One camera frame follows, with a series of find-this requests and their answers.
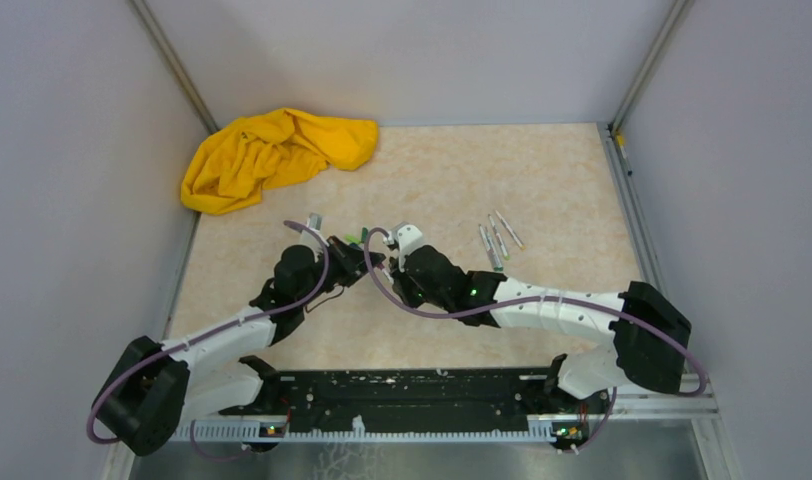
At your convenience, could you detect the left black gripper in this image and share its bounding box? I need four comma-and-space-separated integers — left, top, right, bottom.
298, 235, 385, 307

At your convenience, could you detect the dark green capped pen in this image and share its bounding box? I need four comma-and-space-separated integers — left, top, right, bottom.
478, 224, 503, 272

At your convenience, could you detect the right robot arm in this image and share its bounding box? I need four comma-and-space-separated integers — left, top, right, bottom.
389, 245, 691, 412

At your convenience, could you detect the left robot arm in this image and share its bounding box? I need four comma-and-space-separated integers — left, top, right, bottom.
86, 236, 367, 456

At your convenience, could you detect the yellow cloth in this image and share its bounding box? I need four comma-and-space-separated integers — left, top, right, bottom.
180, 108, 379, 216

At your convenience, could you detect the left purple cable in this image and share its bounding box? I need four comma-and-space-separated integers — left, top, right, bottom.
85, 220, 331, 463

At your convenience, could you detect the purple cable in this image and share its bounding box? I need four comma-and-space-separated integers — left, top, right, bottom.
85, 220, 331, 463
362, 227, 709, 454

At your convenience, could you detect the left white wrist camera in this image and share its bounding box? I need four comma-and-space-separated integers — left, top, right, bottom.
306, 212, 323, 238

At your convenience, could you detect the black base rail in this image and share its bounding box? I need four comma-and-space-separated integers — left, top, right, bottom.
220, 367, 610, 437

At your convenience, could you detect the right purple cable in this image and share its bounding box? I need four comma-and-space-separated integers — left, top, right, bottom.
362, 227, 709, 454

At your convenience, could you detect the aluminium frame rail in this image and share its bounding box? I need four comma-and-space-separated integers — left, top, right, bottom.
117, 374, 720, 444

